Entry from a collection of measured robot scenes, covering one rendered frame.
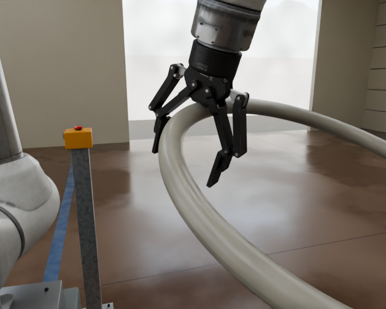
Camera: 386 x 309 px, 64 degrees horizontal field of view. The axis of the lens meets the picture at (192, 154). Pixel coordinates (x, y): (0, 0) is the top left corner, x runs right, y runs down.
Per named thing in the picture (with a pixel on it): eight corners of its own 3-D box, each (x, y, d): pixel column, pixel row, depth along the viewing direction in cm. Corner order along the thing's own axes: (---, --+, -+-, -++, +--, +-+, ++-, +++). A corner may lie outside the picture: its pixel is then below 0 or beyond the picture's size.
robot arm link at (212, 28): (245, 10, 38) (229, 59, 40) (271, 14, 45) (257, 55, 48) (185, -9, 41) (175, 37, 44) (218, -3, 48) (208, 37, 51)
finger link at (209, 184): (226, 146, 52) (230, 148, 52) (214, 179, 55) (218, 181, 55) (217, 151, 50) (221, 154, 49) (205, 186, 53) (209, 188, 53)
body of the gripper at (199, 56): (180, 35, 44) (167, 95, 49) (231, 56, 41) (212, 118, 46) (208, 35, 50) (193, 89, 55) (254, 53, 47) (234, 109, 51)
